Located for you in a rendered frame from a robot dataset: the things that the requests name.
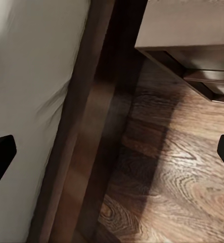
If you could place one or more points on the nightstand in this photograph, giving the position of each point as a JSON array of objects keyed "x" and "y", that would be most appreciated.
[{"x": 186, "y": 39}]

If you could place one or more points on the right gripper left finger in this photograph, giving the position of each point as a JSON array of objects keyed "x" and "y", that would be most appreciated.
[{"x": 8, "y": 151}]

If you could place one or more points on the bed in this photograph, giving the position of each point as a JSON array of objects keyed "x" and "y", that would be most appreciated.
[{"x": 68, "y": 74}]

